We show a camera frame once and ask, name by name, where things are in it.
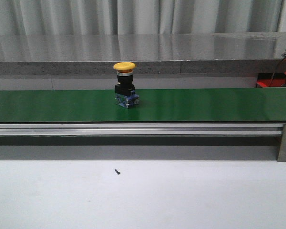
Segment red plastic bin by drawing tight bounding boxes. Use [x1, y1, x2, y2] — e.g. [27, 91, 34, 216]
[256, 73, 286, 88]

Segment grey stone counter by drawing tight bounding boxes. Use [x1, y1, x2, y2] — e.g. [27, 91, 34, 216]
[0, 32, 286, 75]

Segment white pleated curtain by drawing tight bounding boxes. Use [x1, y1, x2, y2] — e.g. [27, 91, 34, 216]
[0, 0, 283, 35]

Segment aluminium conveyor rail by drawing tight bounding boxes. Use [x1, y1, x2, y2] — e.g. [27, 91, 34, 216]
[0, 123, 284, 135]

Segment green conveyor belt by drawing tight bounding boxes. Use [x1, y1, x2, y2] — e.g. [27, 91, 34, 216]
[0, 88, 286, 123]

